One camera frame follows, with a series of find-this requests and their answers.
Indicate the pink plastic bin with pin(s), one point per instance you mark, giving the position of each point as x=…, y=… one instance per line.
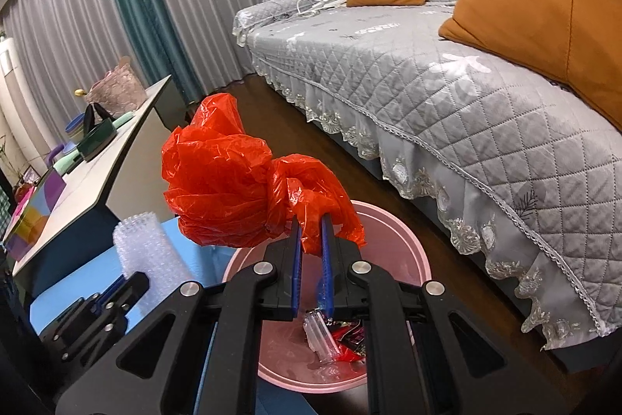
x=388, y=245

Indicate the clear plastic packaging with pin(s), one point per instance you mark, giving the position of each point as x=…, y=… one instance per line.
x=323, y=337

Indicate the white standing air conditioner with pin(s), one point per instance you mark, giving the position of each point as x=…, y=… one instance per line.
x=12, y=89

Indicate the brown teapot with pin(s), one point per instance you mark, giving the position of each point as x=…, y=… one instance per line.
x=23, y=192

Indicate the mint green tray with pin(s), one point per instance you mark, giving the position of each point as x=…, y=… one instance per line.
x=68, y=162

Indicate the colourful rectangular box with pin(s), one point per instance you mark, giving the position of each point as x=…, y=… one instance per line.
x=34, y=220

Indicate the dark patterned wrapper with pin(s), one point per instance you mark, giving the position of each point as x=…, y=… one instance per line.
x=350, y=332

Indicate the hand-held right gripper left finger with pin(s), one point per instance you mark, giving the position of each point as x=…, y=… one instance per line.
x=296, y=279

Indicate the bamboo plant in vase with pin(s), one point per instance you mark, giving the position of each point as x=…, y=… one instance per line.
x=8, y=160

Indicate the teal curtain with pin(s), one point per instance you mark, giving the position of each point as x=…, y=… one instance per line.
x=150, y=6

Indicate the grey quilted sofa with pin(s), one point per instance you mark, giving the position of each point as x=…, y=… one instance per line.
x=437, y=104

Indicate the white coffee table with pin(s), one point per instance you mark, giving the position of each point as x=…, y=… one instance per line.
x=111, y=172

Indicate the pink fabric basket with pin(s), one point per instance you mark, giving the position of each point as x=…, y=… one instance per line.
x=119, y=91

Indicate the small red plastic bag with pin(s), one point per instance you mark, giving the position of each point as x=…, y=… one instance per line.
x=351, y=353

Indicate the yellow flower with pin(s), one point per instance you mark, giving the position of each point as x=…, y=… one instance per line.
x=79, y=93

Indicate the purple mug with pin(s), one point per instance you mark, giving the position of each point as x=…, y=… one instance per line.
x=54, y=155

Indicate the large red plastic bag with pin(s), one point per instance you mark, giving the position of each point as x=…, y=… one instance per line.
x=218, y=177

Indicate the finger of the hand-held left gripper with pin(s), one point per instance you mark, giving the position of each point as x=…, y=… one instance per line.
x=111, y=289
x=129, y=291

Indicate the small photo frame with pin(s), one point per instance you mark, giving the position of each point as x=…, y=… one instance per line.
x=30, y=174

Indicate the dark green round tin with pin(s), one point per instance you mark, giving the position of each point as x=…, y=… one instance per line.
x=97, y=142

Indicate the pale bubble wrap sheet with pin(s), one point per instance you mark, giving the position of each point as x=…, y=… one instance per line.
x=150, y=259

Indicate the stack of coloured bowls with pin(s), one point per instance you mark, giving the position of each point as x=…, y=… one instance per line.
x=75, y=128

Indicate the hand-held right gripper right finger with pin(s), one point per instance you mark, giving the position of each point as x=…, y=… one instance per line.
x=327, y=279

